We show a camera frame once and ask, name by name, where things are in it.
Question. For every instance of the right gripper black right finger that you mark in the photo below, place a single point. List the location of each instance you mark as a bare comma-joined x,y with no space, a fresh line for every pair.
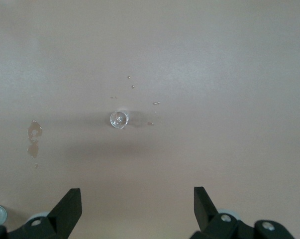
214,224

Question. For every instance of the elongated liquid puddle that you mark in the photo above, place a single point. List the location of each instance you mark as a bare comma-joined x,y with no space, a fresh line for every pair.
33,149

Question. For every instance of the small clear glass cup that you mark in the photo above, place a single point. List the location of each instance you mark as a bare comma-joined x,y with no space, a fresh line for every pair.
118,119

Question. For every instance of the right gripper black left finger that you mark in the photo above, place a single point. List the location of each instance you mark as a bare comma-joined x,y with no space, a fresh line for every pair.
62,219

